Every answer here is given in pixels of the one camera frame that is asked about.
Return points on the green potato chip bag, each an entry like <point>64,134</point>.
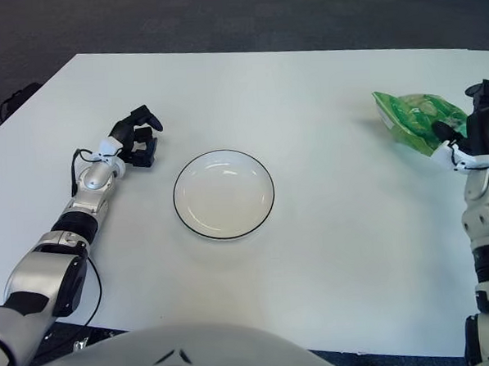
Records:
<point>413,118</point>

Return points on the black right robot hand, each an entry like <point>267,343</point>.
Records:
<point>485,125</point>

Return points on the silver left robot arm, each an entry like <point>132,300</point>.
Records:
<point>44,275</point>

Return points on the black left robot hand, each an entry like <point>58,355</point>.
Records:
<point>142,151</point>

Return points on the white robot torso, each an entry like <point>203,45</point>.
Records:
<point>167,359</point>

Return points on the black bag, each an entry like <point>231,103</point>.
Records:
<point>18,98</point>

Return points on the white plate with black rim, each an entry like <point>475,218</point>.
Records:
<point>224,196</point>

